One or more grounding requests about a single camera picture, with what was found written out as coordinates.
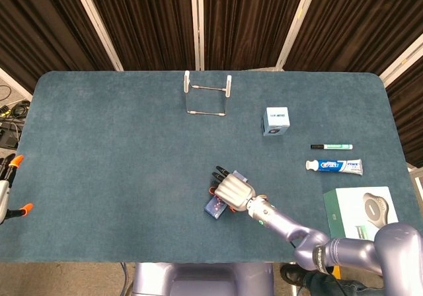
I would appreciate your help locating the right purple robot arm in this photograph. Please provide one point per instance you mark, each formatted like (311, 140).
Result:
(284, 225)

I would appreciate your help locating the brown curtain partition panel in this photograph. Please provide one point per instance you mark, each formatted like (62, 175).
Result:
(248, 22)
(347, 22)
(142, 22)
(33, 18)
(409, 111)

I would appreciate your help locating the blue white toothpaste tube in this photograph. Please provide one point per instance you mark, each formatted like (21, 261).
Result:
(330, 165)

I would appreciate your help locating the blue felt table cloth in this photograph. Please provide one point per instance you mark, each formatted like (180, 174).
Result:
(115, 160)

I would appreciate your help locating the green white product box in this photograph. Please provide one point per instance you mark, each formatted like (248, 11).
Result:
(343, 207)

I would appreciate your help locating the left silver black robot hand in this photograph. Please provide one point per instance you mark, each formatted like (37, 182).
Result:
(2, 197)

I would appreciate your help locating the black floor device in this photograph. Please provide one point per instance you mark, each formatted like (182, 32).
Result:
(8, 139)

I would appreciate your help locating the green white marker pen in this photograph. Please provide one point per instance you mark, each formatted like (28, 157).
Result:
(333, 146)

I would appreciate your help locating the purple robot torso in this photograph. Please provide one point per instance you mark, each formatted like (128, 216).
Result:
(198, 279)

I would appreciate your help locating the dark trouser leg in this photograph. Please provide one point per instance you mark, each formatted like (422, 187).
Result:
(330, 286)

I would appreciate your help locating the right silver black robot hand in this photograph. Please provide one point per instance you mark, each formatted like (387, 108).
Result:
(234, 192)

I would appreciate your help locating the black shoe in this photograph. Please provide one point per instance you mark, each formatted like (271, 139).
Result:
(292, 274)

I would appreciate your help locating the small light blue box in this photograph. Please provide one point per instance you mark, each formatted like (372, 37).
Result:
(277, 117)

